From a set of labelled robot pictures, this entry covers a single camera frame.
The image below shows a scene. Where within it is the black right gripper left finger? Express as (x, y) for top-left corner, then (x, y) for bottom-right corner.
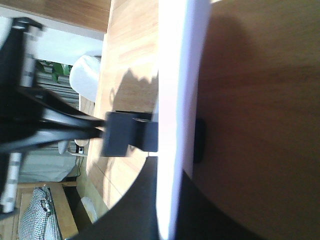
(39, 109), (158, 157)

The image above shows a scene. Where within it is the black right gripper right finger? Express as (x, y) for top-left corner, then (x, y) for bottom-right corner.
(193, 118), (207, 164)

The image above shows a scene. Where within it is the white paper sheet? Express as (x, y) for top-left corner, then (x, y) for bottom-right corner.
(156, 0), (212, 240)

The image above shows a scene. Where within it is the wooden desk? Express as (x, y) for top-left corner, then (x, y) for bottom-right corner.
(77, 0), (320, 240)

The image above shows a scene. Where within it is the wooden chair grey cushion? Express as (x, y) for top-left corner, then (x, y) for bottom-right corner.
(69, 55), (101, 102)

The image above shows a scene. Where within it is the green plant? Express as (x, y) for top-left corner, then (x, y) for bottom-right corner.
(35, 59), (73, 84)

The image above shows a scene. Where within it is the checkered cloth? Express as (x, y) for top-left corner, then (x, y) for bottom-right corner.
(18, 185), (62, 240)

